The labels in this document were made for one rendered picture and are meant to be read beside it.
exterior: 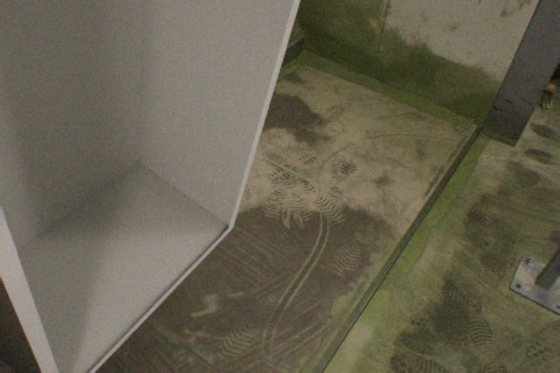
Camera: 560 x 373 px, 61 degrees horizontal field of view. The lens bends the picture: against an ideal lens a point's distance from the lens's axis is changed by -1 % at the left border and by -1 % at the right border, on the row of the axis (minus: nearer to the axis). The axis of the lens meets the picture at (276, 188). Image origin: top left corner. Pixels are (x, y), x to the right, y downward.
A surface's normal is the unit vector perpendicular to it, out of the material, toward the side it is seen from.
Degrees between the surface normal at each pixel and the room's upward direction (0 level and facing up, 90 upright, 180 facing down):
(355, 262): 0
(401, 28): 90
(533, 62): 90
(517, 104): 90
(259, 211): 0
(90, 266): 12
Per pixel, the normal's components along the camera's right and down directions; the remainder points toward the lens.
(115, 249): 0.23, -0.61
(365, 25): -0.57, 0.55
